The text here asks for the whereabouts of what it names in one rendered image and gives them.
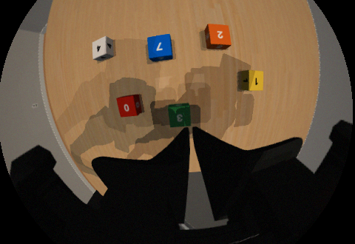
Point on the red block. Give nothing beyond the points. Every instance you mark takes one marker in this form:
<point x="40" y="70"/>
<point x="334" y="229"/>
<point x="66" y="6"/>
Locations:
<point x="129" y="106"/>

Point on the yellow block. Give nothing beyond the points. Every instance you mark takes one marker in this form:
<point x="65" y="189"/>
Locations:
<point x="252" y="80"/>

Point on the orange block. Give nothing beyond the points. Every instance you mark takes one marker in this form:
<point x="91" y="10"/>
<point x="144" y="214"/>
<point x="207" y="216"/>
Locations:
<point x="217" y="36"/>

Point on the blue digit block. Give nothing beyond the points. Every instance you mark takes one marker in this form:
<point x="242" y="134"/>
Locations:
<point x="160" y="47"/>

